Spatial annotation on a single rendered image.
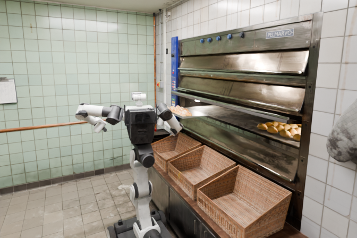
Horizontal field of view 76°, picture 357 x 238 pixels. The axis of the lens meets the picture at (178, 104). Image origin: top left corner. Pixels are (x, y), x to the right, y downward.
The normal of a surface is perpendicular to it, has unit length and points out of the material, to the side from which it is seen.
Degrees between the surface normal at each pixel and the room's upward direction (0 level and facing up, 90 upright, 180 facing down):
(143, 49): 90
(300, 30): 90
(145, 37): 90
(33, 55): 90
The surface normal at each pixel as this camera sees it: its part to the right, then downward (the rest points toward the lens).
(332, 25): -0.89, 0.07
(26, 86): 0.47, 0.15
